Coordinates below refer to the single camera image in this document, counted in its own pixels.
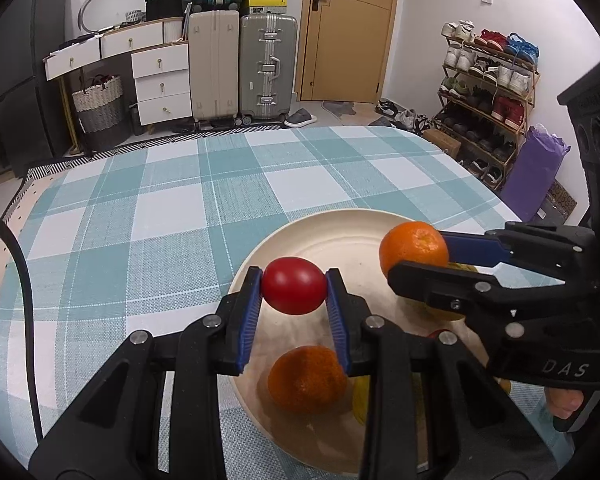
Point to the white desk with drawers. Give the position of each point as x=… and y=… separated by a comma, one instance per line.
x=160, y=85

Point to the yellow black shoe box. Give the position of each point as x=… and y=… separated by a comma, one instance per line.
x=265, y=6

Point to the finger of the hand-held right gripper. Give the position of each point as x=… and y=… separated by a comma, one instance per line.
x=430, y=282
x=472, y=251

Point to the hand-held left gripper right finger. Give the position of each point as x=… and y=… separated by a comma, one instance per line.
x=337, y=320

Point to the shoe rack with shoes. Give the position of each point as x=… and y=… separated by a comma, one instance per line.
x=485, y=90

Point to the pile of shoes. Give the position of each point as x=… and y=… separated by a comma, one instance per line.
x=400, y=117

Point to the small red tomato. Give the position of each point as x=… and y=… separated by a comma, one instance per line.
x=437, y=333

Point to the orange tangerine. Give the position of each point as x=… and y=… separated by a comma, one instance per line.
x=410, y=245
x=305, y=380

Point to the brown cardboard box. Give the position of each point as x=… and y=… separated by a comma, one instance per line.
x=441, y=142

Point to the teal checked tablecloth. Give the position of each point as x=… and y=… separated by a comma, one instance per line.
x=155, y=210

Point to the small white basket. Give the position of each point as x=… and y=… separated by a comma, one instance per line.
x=133, y=16

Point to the purple bag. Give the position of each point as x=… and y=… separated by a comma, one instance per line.
x=532, y=175

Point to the beige suitcase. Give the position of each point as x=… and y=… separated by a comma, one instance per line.
x=213, y=67

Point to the grey slipper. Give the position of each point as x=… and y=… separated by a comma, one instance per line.
x=300, y=119

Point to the small yellow-green guava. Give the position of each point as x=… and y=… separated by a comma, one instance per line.
x=363, y=400

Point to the patterned flat box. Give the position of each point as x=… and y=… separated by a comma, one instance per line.
x=557, y=202

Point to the large red tomato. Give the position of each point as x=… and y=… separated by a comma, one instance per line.
x=292, y=285

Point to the black storage box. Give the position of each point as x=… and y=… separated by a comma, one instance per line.
x=164, y=8

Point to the silver suitcase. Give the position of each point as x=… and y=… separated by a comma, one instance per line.
x=267, y=67

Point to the dark grey fridge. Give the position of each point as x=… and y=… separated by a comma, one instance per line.
x=20, y=85

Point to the person's right hand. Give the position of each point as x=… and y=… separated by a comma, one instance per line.
x=565, y=402

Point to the curved metal frame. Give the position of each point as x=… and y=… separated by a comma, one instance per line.
x=92, y=2

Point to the cream round plate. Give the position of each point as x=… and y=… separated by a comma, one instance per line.
x=340, y=245

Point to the woven basket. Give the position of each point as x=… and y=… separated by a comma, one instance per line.
x=99, y=110

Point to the wooden door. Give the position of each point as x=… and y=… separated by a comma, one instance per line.
x=350, y=35

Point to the large yellow-green guava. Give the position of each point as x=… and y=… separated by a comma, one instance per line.
x=442, y=314

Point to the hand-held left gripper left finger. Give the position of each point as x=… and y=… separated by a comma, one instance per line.
x=250, y=320

